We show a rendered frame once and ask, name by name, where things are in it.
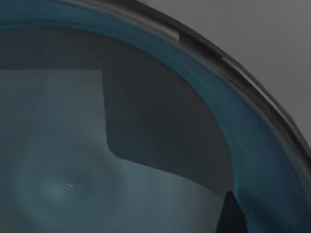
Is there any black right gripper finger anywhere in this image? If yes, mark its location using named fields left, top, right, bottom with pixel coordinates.
left=217, top=191, right=249, bottom=233

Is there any blue bowl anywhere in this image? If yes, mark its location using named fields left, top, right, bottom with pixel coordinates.
left=0, top=0, right=311, bottom=233

